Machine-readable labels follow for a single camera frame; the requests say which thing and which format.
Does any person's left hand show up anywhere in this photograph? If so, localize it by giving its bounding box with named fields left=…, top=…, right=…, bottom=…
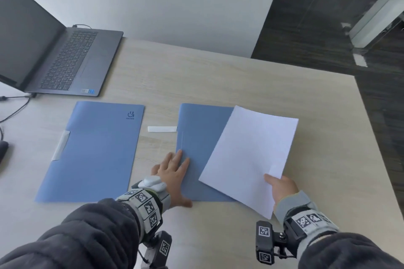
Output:
left=151, top=150, right=193, bottom=209

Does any white sensor on left hand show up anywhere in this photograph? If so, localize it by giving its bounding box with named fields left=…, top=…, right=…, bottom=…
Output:
left=138, top=176, right=167, bottom=192

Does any black charger cable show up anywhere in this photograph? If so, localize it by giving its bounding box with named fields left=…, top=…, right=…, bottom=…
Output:
left=0, top=93, right=37, bottom=123

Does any blue folder with logo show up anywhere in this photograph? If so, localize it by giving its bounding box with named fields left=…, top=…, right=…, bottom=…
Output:
left=35, top=101, right=145, bottom=203

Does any dark grey laptop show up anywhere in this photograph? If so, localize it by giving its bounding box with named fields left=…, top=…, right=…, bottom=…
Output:
left=0, top=0, right=124, bottom=97

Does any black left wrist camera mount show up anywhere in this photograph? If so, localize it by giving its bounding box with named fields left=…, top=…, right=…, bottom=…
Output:
left=137, top=230, right=173, bottom=269

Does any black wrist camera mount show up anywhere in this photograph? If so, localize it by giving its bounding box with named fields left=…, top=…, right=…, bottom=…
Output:
left=137, top=230, right=173, bottom=269
left=255, top=220, right=298, bottom=265

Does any plain blue folder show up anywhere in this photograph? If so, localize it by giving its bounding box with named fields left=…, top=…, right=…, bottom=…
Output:
left=175, top=103, right=238, bottom=202

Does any person's left forearm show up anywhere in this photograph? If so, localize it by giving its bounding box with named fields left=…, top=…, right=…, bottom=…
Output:
left=0, top=198, right=143, bottom=269

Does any person's right hand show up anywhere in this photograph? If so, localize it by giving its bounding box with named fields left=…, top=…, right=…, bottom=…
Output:
left=264, top=174, right=300, bottom=212

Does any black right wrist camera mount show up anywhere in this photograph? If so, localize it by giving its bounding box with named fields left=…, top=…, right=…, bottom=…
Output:
left=255, top=220, right=298, bottom=265

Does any person's right forearm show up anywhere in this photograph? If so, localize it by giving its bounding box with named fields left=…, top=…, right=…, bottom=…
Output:
left=274, top=191, right=404, bottom=269

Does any grey wristband with markers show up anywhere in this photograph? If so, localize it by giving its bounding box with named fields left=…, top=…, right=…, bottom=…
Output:
left=282, top=206, right=340, bottom=248
left=115, top=187, right=173, bottom=232

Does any grey left wristband with markers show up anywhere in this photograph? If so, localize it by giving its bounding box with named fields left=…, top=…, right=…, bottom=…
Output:
left=115, top=187, right=173, bottom=232

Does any grey right wristband with markers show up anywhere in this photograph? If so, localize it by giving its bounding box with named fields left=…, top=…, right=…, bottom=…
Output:
left=282, top=206, right=340, bottom=248

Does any white paper sheet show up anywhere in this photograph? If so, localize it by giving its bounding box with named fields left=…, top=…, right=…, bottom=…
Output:
left=198, top=105, right=299, bottom=220

